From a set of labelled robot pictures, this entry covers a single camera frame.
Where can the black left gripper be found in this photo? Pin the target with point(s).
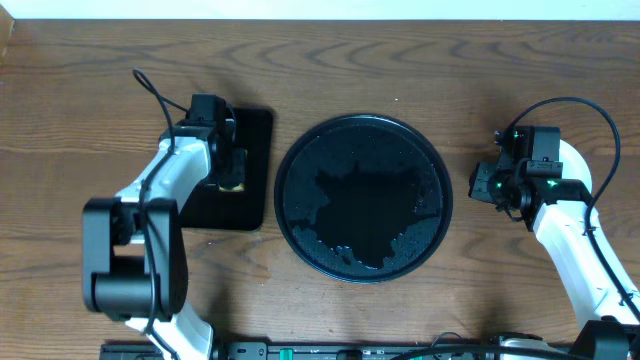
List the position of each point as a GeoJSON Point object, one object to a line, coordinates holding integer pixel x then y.
{"type": "Point", "coordinates": [230, 163]}

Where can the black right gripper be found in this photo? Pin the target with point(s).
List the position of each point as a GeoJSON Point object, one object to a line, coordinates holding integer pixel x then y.
{"type": "Point", "coordinates": [477, 181]}

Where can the green yellow sponge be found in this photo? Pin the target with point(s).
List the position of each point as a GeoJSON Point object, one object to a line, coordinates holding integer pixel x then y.
{"type": "Point", "coordinates": [232, 189]}

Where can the mint plate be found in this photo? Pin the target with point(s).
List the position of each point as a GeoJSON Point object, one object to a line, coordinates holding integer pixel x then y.
{"type": "Point", "coordinates": [574, 165]}

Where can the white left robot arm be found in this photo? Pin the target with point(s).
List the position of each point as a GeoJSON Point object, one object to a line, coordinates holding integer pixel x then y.
{"type": "Point", "coordinates": [134, 264]}

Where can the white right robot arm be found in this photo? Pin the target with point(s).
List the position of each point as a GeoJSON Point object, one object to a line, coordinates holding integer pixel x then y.
{"type": "Point", "coordinates": [602, 294]}

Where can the black rectangular tray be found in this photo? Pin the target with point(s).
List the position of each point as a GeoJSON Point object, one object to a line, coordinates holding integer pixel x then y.
{"type": "Point", "coordinates": [209, 208]}

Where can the black round tray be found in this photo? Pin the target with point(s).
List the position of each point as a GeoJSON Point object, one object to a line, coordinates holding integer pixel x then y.
{"type": "Point", "coordinates": [363, 198]}

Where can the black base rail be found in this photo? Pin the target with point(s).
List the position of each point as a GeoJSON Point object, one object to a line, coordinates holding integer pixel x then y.
{"type": "Point", "coordinates": [121, 350]}

